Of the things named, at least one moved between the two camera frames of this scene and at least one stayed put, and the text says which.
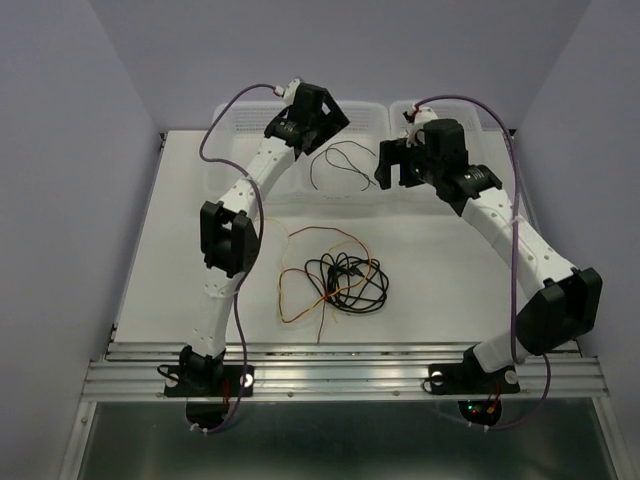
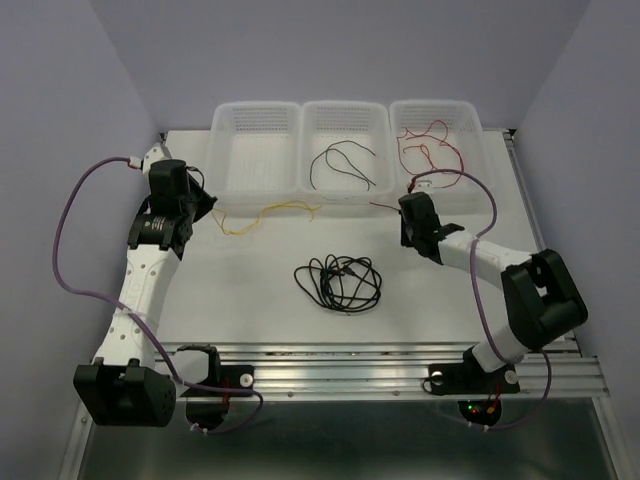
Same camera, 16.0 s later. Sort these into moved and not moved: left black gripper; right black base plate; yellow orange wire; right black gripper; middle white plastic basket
Moved: yellow orange wire; left black gripper; right black gripper
Not moved: middle white plastic basket; right black base plate
